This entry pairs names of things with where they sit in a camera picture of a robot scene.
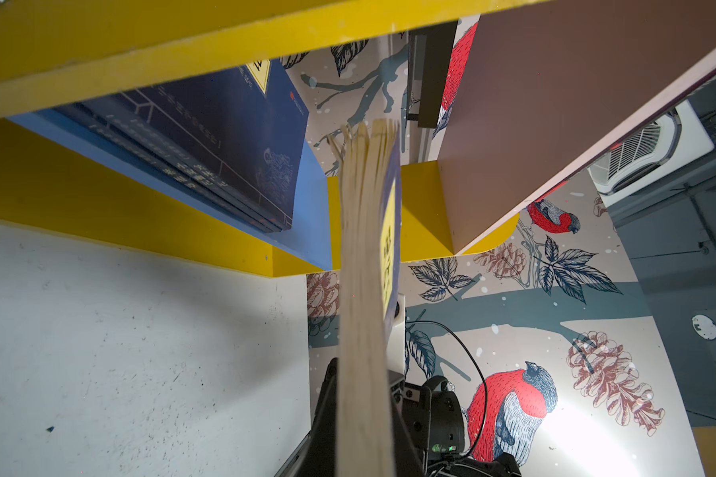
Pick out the yellow blue pink bookshelf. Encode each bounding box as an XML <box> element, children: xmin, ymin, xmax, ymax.
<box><xmin>0</xmin><ymin>1</ymin><xmax>716</xmax><ymax>277</ymax></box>

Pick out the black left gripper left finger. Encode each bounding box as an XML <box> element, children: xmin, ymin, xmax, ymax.
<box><xmin>296</xmin><ymin>358</ymin><xmax>338</xmax><ymax>477</ymax></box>

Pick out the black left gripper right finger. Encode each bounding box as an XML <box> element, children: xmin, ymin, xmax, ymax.
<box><xmin>390</xmin><ymin>391</ymin><xmax>427</xmax><ymax>477</ymax></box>

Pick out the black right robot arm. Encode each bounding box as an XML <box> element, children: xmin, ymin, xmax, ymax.
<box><xmin>390</xmin><ymin>376</ymin><xmax>521</xmax><ymax>476</ymax></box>

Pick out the navy book yellow label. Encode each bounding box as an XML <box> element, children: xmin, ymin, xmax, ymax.
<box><xmin>55</xmin><ymin>60</ymin><xmax>308</xmax><ymax>234</ymax></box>

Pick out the black slotted vent box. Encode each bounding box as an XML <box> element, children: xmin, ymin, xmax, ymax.
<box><xmin>407</xmin><ymin>21</ymin><xmax>457</xmax><ymax>129</ymax></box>

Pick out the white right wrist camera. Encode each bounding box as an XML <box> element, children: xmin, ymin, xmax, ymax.
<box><xmin>386</xmin><ymin>293</ymin><xmax>406</xmax><ymax>375</ymax></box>

